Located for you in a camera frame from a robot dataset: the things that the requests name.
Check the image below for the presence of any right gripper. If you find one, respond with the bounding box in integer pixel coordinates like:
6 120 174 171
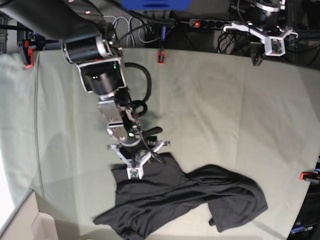
119 126 163 159

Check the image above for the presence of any dark grey t-shirt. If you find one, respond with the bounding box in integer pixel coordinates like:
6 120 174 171
93 152 268 240

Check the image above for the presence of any red black clamp left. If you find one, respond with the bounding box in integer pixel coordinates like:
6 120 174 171
17 31 46 69

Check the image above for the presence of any light green table cloth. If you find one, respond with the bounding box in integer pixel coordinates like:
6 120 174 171
0 48 320 240

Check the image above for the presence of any red black clamp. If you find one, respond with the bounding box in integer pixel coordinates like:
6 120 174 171
157 25 167 64
17 31 46 69
299 156 320 185

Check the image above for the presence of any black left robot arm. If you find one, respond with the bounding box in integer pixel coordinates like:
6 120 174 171
228 0 286 29

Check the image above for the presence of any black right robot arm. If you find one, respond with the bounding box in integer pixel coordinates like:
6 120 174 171
0 0 163 166

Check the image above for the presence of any red black clamp middle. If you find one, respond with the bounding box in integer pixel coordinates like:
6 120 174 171
157 25 167 64

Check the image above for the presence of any beige plastic bin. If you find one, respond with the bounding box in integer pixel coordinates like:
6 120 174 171
0 189 58 240

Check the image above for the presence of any grey looped cable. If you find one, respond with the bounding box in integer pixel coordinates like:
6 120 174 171
103 15 151 48

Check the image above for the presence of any red black clamp right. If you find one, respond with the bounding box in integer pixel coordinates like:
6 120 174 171
299 156 320 185

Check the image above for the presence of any blue plastic box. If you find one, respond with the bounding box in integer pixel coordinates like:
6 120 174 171
120 0 192 11

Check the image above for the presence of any black power strip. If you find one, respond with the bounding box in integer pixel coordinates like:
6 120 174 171
188 18 231 30

